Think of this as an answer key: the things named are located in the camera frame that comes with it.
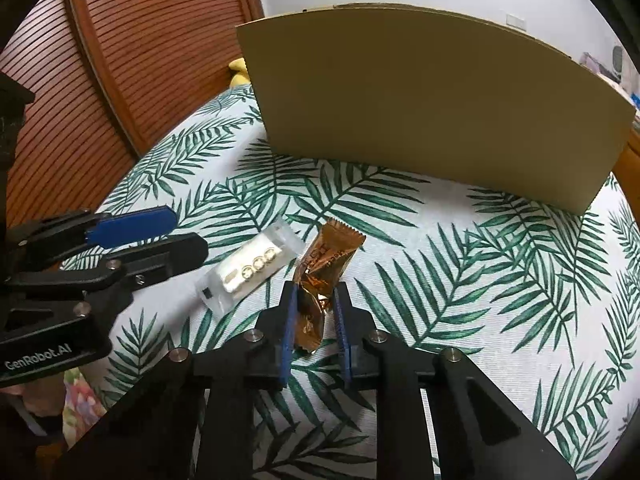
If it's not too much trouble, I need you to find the yellow object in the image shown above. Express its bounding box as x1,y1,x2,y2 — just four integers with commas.
228,57,251,86

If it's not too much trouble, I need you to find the brown cardboard box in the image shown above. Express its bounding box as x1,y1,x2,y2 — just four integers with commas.
234,2,637,216

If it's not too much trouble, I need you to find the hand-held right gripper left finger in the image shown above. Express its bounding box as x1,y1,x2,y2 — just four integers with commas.
55,281,301,480

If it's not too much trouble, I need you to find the wooden cabinet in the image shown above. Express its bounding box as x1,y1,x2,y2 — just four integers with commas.
611,122,640,203

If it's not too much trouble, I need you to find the brown candy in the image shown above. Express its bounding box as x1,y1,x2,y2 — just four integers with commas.
291,218,367,357

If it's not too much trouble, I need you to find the wooden louvered door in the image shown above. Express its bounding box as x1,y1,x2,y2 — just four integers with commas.
0,0,140,233
64,0,266,159

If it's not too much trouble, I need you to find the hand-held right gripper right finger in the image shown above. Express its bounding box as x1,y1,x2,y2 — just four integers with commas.
332,281,576,480

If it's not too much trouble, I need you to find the floral cloth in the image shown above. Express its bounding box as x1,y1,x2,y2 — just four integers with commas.
61,366,109,442

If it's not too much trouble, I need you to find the pile of papers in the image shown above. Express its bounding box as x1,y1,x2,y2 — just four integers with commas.
579,51,625,82

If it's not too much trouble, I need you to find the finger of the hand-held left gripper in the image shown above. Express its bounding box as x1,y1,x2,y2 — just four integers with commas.
6,206,177,274
4,232,209,319

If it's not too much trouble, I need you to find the clear packet with white snack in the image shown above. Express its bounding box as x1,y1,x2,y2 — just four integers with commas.
193,220,305,319

